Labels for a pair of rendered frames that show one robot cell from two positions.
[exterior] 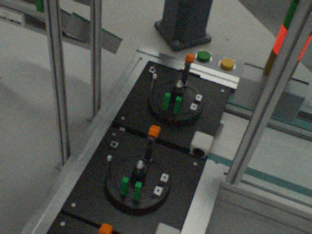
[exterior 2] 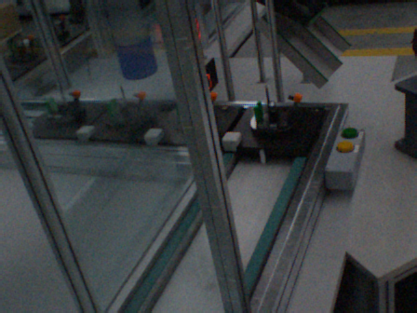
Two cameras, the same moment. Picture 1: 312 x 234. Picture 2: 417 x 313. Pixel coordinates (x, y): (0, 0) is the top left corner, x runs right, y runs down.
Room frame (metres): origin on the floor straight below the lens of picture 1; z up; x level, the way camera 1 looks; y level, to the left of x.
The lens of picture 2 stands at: (0.89, -1.45, 1.75)
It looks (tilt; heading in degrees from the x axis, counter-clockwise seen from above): 31 degrees down; 104
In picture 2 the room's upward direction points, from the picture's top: 11 degrees counter-clockwise
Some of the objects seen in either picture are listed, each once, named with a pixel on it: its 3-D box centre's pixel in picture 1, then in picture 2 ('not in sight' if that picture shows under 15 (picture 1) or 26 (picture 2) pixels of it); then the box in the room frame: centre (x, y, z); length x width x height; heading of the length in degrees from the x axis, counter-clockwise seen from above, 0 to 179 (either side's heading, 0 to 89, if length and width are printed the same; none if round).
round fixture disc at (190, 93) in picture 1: (175, 101); (275, 123); (0.75, -0.05, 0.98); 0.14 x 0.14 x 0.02
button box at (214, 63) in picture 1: (224, 72); (345, 157); (0.94, -0.18, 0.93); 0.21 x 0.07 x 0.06; 76
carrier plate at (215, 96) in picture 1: (174, 106); (275, 129); (0.75, -0.05, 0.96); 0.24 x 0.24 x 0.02; 76
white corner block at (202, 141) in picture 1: (200, 145); (232, 142); (0.63, -0.12, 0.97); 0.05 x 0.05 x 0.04; 76
